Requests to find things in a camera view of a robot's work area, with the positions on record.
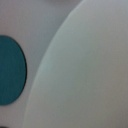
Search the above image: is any pink toy kitchen counter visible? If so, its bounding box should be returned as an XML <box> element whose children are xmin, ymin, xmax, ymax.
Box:
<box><xmin>0</xmin><ymin>0</ymin><xmax>81</xmax><ymax>128</ymax></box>

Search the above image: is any dark round stove burner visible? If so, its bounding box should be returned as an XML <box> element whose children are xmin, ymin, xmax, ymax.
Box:
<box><xmin>0</xmin><ymin>35</ymin><xmax>27</xmax><ymax>105</ymax></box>

